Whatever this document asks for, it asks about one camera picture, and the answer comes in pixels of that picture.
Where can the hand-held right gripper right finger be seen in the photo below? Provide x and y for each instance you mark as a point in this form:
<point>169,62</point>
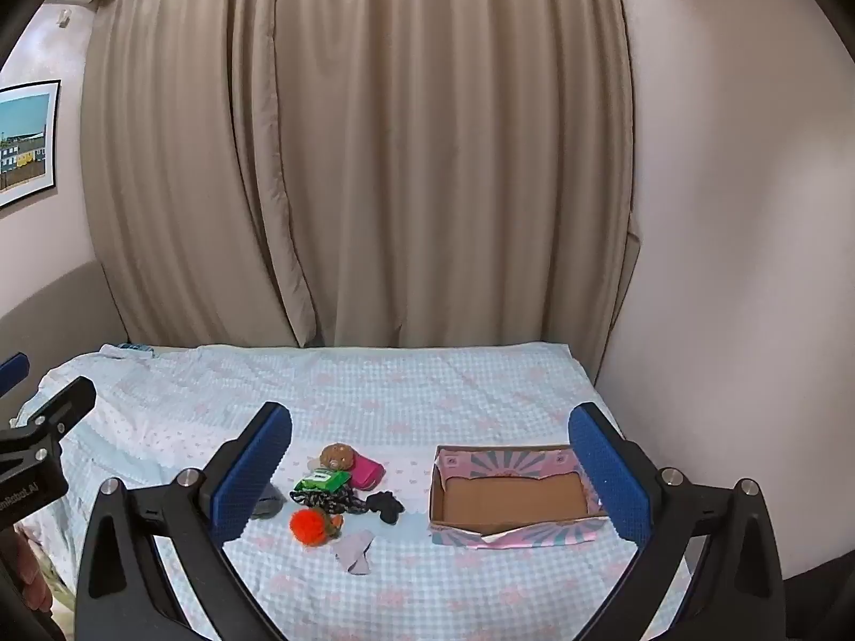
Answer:
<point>604,464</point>

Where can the brown plush toy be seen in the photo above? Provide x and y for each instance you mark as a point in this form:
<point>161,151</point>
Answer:
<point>336,457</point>

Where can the black and white patterned cloth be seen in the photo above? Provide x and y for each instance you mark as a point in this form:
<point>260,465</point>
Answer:
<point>320,499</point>

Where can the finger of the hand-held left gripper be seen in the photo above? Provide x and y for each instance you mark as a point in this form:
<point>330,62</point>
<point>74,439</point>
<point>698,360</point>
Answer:
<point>13,374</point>
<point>60,407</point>

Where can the black sock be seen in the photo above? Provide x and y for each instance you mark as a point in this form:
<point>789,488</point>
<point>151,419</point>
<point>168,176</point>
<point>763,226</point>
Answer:
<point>385,506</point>

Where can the pink pouch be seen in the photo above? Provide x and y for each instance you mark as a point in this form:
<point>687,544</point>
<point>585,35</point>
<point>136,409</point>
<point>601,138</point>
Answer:
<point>367,472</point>

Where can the person's left hand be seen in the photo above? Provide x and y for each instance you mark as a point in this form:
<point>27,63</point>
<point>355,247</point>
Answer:
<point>30,571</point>

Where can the dark grey sock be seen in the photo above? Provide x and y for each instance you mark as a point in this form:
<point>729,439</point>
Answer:
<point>270,504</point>

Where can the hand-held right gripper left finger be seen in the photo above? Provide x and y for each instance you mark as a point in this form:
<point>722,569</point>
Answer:
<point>257,464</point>

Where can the green packet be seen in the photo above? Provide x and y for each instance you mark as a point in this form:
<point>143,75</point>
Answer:
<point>322,479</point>

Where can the small blue packet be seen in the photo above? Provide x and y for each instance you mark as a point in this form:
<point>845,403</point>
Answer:
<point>133,348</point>

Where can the orange pom-pom toy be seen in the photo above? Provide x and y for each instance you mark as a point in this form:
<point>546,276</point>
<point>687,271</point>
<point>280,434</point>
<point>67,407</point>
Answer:
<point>307,524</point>

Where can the pink and blue cardboard box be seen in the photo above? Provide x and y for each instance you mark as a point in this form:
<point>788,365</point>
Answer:
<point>514,497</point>

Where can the wall poster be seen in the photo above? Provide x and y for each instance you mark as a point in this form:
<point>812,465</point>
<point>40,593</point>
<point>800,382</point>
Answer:
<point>23,140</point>

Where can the light grey cloth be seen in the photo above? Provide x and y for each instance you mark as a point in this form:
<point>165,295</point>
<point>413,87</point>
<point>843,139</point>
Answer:
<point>354,551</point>

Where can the beige curtain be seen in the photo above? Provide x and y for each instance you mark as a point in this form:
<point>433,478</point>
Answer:
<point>401,147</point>

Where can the light blue heart-print blanket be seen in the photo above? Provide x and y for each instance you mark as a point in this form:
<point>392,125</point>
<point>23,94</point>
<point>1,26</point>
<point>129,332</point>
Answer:
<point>414,400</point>

